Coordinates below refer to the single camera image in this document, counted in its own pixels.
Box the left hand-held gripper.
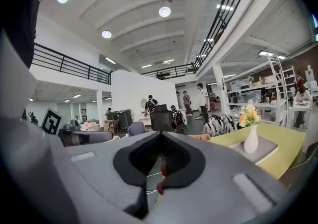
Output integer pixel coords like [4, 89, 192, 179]
[41, 107, 114, 147]

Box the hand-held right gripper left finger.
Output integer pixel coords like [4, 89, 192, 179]
[65, 130, 163, 220]

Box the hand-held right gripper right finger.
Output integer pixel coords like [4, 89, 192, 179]
[145, 130, 291, 224]

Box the white vase with yellow flowers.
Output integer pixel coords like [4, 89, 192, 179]
[238, 103, 261, 154]

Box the grey tray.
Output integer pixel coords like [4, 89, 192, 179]
[227, 135, 279, 166]

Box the pink cloth-covered box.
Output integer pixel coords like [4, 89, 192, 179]
[80, 121, 100, 132]

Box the black rolling case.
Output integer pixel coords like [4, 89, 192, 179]
[116, 109, 136, 131]

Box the blue office chair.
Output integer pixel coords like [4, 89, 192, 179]
[128, 121, 147, 137]

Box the wooden desk organizer box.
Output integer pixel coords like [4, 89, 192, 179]
[188, 134, 212, 142]

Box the white vanity desk with mirror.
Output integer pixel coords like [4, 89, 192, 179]
[136, 98, 152, 126]

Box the pile of black-white backpacks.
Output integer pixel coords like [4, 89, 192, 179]
[202, 114, 238, 137]

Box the black mesh office chair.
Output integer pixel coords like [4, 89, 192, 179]
[151, 104, 174, 132]

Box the black balcony railing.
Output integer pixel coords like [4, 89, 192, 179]
[31, 43, 112, 85]
[141, 0, 255, 79]

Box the yellow-green table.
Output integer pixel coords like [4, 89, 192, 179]
[210, 122, 307, 180]

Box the white shelving rack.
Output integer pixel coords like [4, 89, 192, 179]
[225, 78, 289, 127]

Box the small white table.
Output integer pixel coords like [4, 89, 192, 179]
[288, 100, 313, 129]

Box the white ladder shelf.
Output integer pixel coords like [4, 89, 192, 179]
[266, 53, 299, 109]

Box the person's black shirt torso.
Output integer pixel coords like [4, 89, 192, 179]
[0, 0, 50, 70]

